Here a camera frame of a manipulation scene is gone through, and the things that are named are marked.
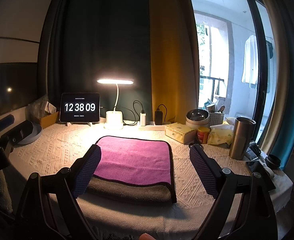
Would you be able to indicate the person's hand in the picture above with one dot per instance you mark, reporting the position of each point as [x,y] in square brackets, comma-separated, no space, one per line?
[146,236]

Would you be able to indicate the orange can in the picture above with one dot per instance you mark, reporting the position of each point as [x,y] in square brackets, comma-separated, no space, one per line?
[202,134]

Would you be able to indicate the black device on table edge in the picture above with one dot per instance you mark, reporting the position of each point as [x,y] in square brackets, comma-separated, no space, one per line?
[259,172]

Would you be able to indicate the steel tumbler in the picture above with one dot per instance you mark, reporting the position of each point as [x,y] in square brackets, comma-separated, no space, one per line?
[242,134]

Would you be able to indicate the yellow wipes pack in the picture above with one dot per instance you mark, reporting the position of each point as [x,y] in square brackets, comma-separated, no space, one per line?
[220,134]

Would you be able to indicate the white hanging shirt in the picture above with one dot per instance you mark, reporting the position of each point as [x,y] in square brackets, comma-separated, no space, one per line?
[251,62]

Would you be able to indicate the dark green curtain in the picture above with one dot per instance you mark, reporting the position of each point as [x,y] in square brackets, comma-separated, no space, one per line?
[86,40]

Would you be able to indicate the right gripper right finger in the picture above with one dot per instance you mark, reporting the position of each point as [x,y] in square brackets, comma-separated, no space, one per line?
[255,217]

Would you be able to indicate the tablet showing clock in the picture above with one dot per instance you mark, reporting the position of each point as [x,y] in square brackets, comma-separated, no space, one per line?
[80,107]

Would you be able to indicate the black power adapter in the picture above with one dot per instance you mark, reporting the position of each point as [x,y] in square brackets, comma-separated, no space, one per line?
[158,117]

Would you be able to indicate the white plastic basket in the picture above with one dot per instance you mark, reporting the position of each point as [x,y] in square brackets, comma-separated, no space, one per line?
[216,118]

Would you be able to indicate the cardboard box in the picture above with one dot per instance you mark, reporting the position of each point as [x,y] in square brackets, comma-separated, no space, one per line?
[49,120]

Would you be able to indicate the white charger plug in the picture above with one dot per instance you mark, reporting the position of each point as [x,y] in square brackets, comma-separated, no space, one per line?
[142,118]

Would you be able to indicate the white desk lamp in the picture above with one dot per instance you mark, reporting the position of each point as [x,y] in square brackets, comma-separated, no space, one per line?
[114,118]

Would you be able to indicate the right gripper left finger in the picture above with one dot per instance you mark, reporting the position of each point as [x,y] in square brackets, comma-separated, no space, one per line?
[69,183]

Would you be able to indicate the yellow tissue box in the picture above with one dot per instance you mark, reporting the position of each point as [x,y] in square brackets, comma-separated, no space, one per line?
[180,132]

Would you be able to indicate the yellow curtain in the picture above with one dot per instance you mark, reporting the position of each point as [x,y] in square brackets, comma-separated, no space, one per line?
[174,57]

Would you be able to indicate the purple and grey towel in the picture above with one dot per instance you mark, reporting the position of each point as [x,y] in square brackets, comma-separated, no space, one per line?
[135,171]

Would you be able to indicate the grey blue plate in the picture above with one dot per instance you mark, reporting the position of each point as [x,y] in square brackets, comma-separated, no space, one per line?
[35,134]

